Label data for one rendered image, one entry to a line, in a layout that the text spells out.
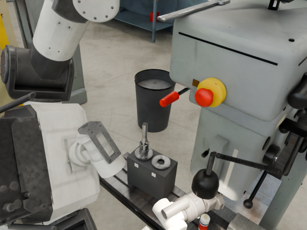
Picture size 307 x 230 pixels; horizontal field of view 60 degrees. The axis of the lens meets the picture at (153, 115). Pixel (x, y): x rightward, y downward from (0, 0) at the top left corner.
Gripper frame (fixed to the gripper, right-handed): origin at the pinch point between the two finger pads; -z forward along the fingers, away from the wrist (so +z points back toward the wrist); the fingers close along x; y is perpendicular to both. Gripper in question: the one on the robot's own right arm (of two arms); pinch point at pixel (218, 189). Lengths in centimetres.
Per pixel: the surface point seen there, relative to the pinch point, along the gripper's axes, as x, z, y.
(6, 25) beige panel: 167, 40, -19
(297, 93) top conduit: -19, 15, -57
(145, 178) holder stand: 32.6, 11.5, 19.3
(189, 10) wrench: 5, 22, -67
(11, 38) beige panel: 168, 39, -10
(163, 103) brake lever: 2, 28, -47
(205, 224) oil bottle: 0.4, 0.8, 23.5
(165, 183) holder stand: 23.1, 6.8, 16.5
